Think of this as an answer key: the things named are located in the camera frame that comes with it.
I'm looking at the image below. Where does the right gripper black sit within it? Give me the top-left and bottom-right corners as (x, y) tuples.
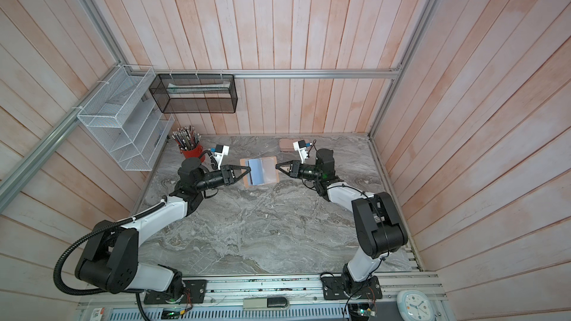
(277, 162), (324, 184)

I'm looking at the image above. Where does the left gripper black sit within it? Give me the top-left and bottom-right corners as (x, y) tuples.
(195, 164), (251, 192)

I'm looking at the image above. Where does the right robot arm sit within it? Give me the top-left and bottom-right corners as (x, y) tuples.
(275, 149), (408, 300)

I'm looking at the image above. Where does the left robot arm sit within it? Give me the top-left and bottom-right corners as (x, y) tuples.
(53, 158), (251, 302)

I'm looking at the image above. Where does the red pen cup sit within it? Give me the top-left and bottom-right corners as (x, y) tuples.
(180, 144), (205, 162)

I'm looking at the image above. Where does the grey black handheld device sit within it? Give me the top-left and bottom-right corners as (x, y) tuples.
(242, 297), (289, 310)

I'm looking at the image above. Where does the white analog clock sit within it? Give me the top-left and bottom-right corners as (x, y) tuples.
(396, 290), (436, 321)

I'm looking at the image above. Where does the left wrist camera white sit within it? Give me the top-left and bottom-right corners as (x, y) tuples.
(211, 144), (229, 169)

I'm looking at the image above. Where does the black mesh wall basket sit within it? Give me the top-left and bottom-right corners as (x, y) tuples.
(149, 73), (238, 114)

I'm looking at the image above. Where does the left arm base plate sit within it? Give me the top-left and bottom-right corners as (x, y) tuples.
(144, 279), (208, 305)

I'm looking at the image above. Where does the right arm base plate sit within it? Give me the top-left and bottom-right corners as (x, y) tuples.
(320, 273), (382, 301)

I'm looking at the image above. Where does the white wire mesh shelf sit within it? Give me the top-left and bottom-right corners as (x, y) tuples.
(77, 65), (174, 172)

